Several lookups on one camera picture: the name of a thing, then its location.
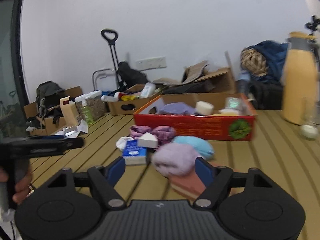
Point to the black backpack on floor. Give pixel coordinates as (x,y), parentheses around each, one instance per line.
(48,96)

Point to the lilac fluffy cloth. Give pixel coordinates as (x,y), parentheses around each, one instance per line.
(174,159)

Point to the light blue plush cloth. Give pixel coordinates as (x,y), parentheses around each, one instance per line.
(203,147)

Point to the white triangular sponge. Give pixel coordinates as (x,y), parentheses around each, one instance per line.
(148,140)

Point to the white paper with device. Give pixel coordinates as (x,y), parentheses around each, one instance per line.
(73,131)

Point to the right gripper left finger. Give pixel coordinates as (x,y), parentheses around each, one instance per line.
(102,180)

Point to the clear jar with granules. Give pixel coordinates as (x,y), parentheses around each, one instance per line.
(94,103)

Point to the blue tissue packet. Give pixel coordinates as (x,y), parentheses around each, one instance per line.
(134,154)

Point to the wicker rattan ball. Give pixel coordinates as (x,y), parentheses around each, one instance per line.
(254,62)

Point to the white wall socket strip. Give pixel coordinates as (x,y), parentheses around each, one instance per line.
(151,63)

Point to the small brown item box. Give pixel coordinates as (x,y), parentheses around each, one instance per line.
(131,106)

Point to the white round roll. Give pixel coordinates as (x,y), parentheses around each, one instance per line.
(204,108)

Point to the yellow thermos jug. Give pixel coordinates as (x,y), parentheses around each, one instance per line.
(299,79)

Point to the purple pink folded cloth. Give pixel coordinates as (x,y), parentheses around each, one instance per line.
(164,134)

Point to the red cardboard box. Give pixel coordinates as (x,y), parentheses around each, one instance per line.
(207,127)

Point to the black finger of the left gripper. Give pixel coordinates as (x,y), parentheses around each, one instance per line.
(38,146)

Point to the black bag on trolley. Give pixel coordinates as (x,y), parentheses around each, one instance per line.
(131,76)

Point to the black trolley handle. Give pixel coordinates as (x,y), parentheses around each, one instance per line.
(111,37)

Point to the green liquid bottle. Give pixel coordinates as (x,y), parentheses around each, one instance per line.
(87,112)

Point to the beige carton box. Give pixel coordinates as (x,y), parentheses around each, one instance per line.
(70,112)

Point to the dark blue bag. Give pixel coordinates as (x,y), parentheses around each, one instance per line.
(275,54)

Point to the glass candle jar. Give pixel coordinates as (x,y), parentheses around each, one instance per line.
(310,126)

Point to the blue water bottle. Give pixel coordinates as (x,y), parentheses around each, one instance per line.
(243,82)

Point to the person's left hand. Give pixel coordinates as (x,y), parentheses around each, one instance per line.
(22,187)

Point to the brown open cardboard box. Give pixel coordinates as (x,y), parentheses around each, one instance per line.
(204,77)

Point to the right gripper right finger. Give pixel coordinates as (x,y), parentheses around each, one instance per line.
(217,182)

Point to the pink layered sponge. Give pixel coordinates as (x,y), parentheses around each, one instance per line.
(184,181)

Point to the black tripod with camera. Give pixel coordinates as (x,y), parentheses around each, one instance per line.
(313,26)

